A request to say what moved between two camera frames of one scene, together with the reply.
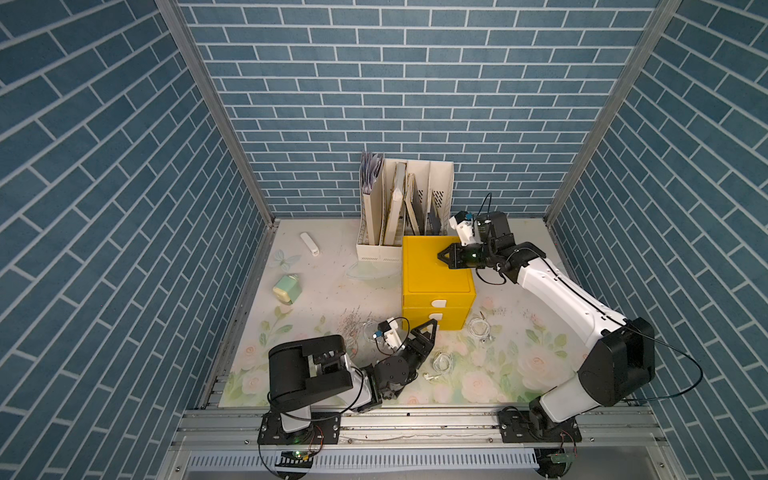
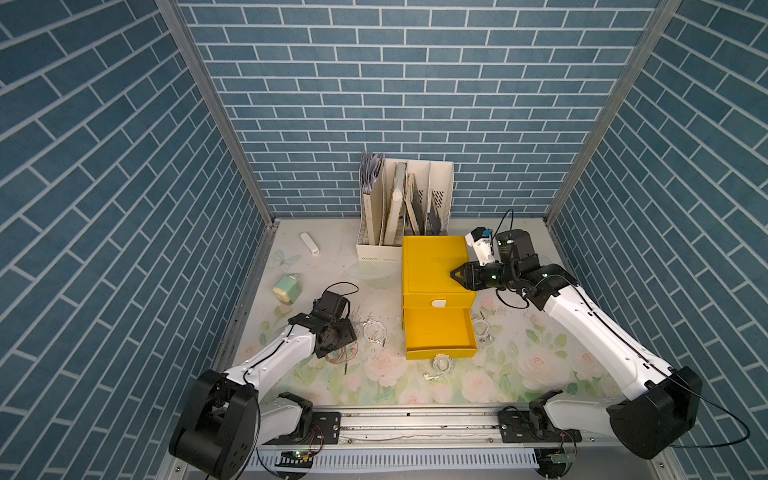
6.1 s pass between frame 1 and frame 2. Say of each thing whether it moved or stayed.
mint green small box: stayed
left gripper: moved
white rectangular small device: stayed
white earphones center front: stayed
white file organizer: stayed
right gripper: moved
